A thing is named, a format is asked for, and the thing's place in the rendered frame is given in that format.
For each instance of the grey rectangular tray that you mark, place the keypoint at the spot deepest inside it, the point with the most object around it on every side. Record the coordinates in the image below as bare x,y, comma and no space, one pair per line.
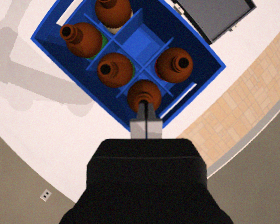
216,17

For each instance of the blue divided crate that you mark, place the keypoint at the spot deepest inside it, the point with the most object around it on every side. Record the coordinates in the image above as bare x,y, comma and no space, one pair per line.
153,24

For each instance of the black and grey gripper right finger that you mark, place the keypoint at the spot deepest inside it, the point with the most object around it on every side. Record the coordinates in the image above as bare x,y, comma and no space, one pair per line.
153,125

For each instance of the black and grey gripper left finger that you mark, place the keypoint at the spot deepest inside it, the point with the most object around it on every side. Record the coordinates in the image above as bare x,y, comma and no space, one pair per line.
137,125

